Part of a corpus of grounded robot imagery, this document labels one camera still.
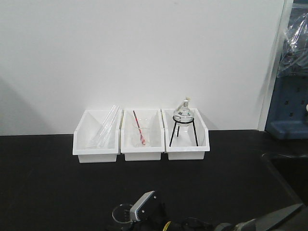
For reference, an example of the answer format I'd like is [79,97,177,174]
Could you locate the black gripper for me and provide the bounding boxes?
[129,203,172,231]

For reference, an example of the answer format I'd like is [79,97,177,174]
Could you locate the clear glass beaker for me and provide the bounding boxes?
[112,204,132,227]

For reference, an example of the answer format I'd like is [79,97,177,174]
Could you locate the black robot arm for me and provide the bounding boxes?
[130,203,303,231]

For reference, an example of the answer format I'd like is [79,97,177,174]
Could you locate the small beaker in bin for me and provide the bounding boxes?
[131,119,150,148]

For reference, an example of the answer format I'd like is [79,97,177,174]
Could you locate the red striped stirring rod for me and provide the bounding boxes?
[133,110,146,145]

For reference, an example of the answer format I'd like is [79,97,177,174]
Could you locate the right white plastic bin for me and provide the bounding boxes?
[161,108,210,160]

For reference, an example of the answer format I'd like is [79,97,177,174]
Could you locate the white plastic bin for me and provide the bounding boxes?
[161,108,210,160]
[73,109,123,163]
[120,108,165,161]

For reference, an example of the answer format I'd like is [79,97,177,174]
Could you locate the middle white plastic bin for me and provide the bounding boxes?
[120,108,165,161]

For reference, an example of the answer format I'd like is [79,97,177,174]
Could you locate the clear glass tubes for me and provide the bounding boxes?
[86,105,120,149]

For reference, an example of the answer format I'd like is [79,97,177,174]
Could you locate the left white plastic bin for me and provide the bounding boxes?
[73,109,123,163]

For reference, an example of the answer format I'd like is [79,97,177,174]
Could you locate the round-bottom glass flask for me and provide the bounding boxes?
[173,97,194,127]

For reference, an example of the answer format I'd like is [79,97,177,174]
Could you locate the black lab sink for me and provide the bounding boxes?
[261,152,308,207]

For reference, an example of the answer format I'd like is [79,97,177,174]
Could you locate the blue pegboard drying rack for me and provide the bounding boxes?
[265,0,308,140]

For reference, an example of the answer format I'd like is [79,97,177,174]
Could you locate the clear plastic bag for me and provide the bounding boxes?
[278,13,308,77]

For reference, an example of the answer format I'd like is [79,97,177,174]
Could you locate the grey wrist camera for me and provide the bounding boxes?
[129,191,160,222]

